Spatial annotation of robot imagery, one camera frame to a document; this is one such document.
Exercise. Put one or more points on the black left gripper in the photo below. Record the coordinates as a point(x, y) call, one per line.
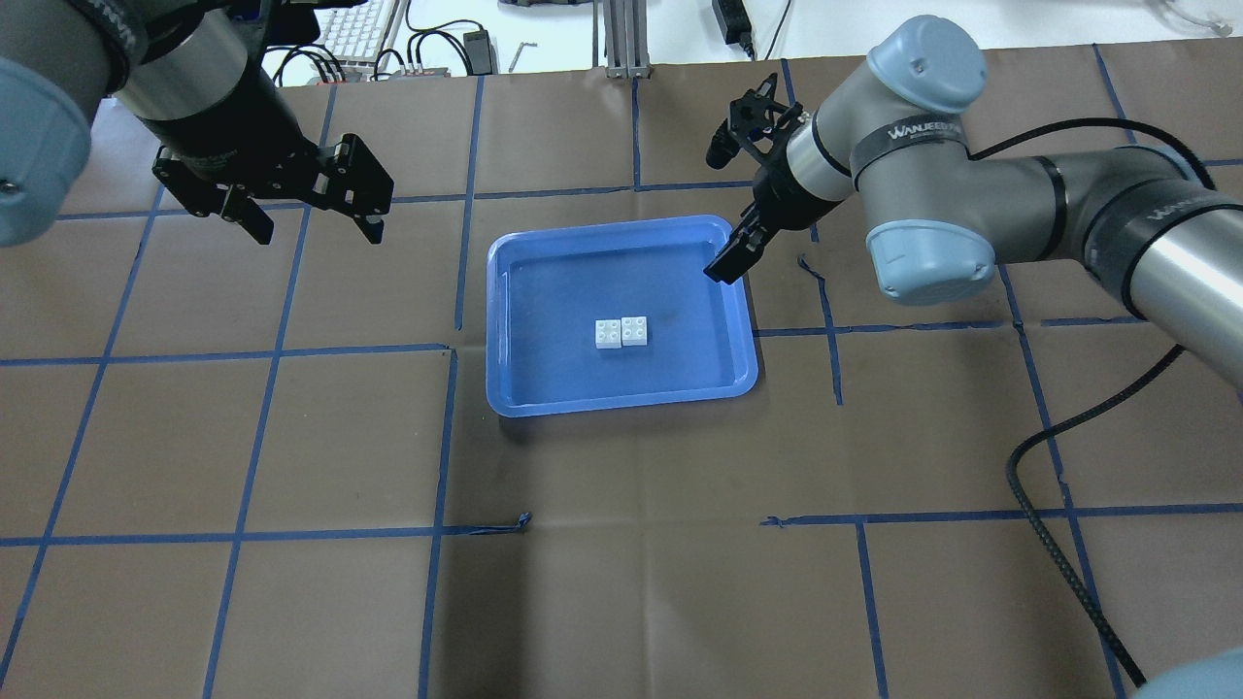
point(236, 124)

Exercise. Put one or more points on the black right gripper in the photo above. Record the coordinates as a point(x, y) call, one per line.
point(780, 197)

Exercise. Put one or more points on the aluminium frame post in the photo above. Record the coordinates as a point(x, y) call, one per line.
point(622, 31)

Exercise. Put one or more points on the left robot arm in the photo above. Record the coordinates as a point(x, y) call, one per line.
point(190, 72)

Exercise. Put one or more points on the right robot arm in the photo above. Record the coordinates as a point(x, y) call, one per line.
point(939, 220)

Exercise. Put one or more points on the black power adapter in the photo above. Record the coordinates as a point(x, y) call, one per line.
point(479, 50)

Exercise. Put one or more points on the blue plastic tray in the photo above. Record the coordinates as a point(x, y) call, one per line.
point(546, 288)

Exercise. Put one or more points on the white block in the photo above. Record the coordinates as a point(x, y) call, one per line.
point(608, 334)
point(634, 331)

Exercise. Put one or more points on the white keyboard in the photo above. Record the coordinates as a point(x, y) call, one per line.
point(357, 33)

